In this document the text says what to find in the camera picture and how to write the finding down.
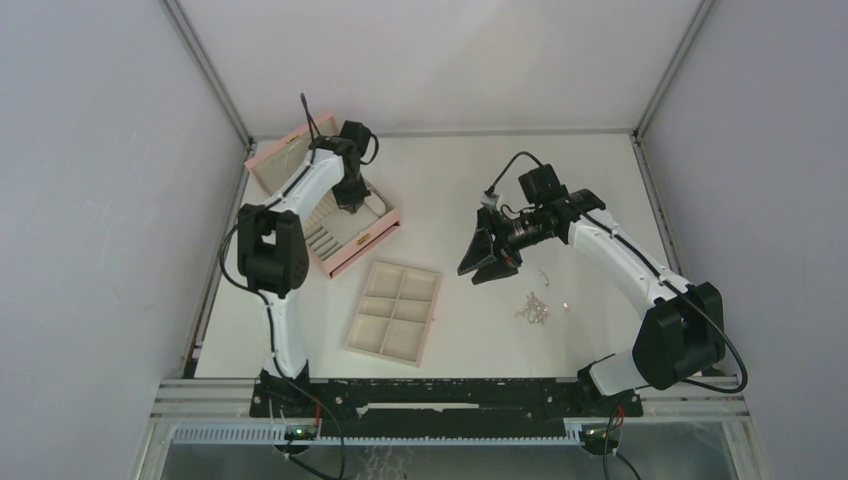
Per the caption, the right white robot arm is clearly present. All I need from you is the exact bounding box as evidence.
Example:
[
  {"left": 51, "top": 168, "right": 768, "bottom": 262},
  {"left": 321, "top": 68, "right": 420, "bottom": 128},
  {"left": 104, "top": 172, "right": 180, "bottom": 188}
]
[{"left": 457, "top": 164, "right": 729, "bottom": 416}]

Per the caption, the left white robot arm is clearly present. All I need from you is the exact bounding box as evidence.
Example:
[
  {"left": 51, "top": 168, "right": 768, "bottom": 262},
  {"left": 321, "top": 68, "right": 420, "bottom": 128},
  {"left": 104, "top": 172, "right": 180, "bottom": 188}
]
[{"left": 235, "top": 120, "right": 376, "bottom": 417}]

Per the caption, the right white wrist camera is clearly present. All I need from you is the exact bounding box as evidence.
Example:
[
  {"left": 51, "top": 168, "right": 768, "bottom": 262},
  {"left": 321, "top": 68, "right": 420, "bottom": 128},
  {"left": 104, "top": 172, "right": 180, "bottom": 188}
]
[{"left": 481, "top": 190, "right": 503, "bottom": 211}]

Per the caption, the silver hoop necklace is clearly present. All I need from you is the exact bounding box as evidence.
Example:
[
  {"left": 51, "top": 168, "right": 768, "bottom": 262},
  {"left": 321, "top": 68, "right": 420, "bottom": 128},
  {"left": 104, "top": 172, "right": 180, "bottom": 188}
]
[{"left": 278, "top": 135, "right": 313, "bottom": 174}]

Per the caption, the white slotted cable duct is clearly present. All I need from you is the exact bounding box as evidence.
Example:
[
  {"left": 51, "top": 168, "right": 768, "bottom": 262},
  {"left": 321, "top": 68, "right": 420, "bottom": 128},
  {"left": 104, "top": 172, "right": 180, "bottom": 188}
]
[{"left": 170, "top": 423, "right": 598, "bottom": 446}]

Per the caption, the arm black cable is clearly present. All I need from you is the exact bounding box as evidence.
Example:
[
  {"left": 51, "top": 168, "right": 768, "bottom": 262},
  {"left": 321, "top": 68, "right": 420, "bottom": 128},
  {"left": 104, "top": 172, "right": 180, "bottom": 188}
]
[
  {"left": 218, "top": 92, "right": 382, "bottom": 399},
  {"left": 486, "top": 150, "right": 750, "bottom": 395}
]

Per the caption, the black mounting base plate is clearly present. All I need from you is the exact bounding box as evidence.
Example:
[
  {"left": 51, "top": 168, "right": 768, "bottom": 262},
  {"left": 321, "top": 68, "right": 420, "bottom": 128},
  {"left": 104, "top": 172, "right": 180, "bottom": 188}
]
[{"left": 249, "top": 374, "right": 644, "bottom": 441}]

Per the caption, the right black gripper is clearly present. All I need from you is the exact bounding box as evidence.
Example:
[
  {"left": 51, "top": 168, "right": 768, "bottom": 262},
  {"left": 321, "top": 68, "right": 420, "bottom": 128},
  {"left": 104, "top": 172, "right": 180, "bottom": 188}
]
[{"left": 457, "top": 207, "right": 554, "bottom": 287}]

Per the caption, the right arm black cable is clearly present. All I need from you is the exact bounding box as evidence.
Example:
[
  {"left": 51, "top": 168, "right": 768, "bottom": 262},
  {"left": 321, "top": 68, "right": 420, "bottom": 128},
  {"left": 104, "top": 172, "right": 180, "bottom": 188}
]
[{"left": 486, "top": 150, "right": 750, "bottom": 395}]

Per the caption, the silver chain pile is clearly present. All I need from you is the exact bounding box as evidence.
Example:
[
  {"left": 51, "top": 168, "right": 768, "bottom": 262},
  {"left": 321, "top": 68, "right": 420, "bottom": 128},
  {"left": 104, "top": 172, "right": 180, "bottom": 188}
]
[{"left": 514, "top": 291, "right": 552, "bottom": 326}]

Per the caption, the beige six-compartment tray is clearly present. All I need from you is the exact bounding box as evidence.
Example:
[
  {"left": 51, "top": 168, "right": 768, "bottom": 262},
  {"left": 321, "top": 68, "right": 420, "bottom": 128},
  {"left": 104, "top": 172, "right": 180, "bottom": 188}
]
[{"left": 345, "top": 261, "right": 442, "bottom": 368}]

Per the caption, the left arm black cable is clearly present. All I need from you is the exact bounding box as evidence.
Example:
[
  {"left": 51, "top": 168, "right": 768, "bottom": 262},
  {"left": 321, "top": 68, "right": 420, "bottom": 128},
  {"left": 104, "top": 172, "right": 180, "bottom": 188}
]
[{"left": 218, "top": 92, "right": 382, "bottom": 399}]

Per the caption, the pink jewelry box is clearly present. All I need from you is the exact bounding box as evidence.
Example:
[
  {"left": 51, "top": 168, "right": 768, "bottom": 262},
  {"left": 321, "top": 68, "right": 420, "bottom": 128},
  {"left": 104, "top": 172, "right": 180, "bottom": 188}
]
[{"left": 244, "top": 125, "right": 401, "bottom": 279}]

